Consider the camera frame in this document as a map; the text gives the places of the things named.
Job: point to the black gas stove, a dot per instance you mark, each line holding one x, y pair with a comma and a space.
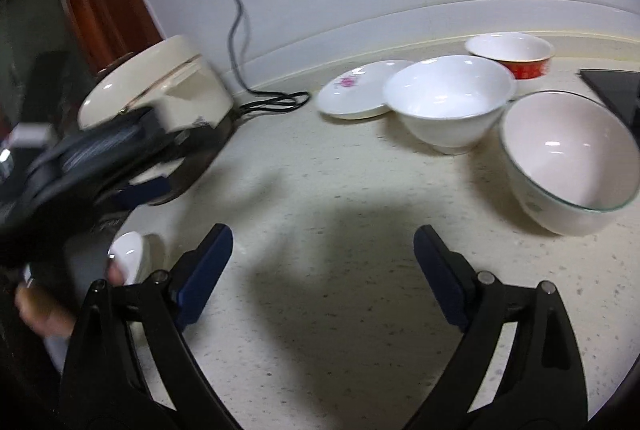
619, 91

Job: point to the green rimmed white bowl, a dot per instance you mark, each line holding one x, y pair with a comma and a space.
572, 165

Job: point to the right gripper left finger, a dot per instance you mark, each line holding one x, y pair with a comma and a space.
103, 386

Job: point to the white floral plate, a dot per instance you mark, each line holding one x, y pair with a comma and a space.
358, 94

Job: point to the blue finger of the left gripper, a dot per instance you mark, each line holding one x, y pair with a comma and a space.
146, 192

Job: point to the small white cup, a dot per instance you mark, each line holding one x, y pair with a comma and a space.
128, 260

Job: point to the white conical bowl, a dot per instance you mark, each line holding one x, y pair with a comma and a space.
450, 102

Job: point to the red rimmed white bowl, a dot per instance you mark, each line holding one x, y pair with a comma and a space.
525, 55

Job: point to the cream rice cooker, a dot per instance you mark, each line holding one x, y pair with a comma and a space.
178, 81

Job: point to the person's hand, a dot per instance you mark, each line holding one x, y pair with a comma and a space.
46, 315

